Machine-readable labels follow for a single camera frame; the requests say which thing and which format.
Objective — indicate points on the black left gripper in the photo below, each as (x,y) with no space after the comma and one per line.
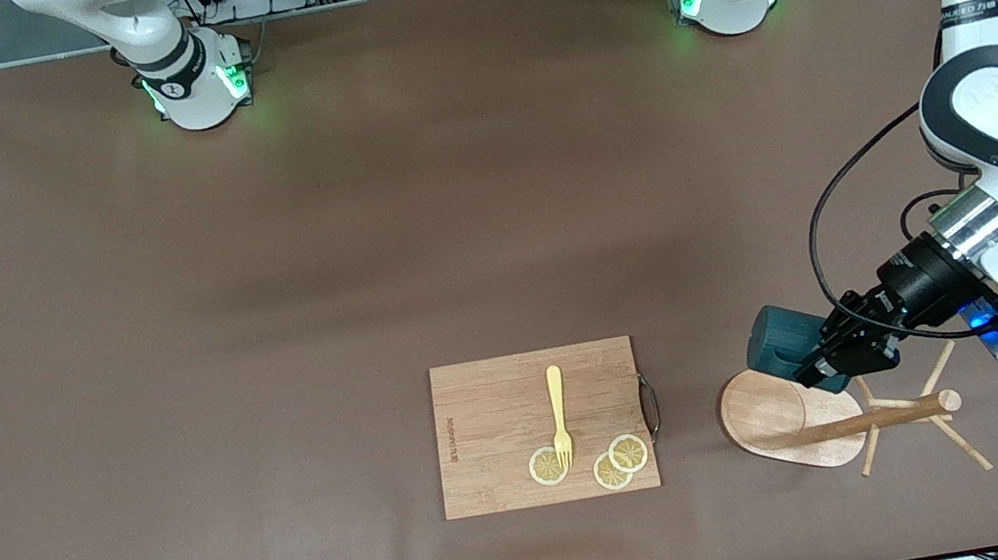
(917,281)

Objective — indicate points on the dark teal cup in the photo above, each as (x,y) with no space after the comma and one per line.
(778,340)

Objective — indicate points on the wooden cup rack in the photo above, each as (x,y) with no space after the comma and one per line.
(765,413)

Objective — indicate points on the lemon slice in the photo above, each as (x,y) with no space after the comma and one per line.
(607,477)
(630,453)
(541,468)

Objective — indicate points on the yellow plastic fork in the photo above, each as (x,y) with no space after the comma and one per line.
(556,392)

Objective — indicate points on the bamboo cutting board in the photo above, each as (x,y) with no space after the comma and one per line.
(493,423)

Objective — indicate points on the brown table mat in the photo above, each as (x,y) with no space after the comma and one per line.
(450,227)

